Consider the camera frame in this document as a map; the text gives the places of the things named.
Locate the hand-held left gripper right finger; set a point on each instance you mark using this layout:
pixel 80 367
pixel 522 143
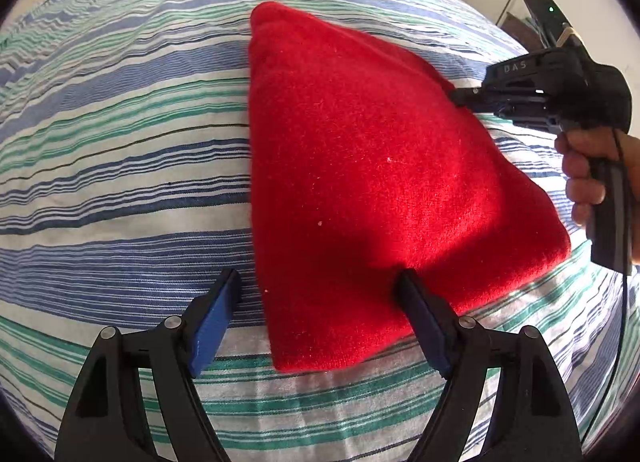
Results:
pixel 425 324

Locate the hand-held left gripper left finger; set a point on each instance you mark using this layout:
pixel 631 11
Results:
pixel 215 324

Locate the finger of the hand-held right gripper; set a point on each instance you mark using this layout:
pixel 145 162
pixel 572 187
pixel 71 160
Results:
pixel 470 97

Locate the red towel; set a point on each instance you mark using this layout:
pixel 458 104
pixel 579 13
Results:
pixel 375 167

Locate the person's right hand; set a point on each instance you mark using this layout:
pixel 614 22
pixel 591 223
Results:
pixel 575 157

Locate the striped bed cover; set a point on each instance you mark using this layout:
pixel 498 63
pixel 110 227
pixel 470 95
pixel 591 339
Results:
pixel 125 142

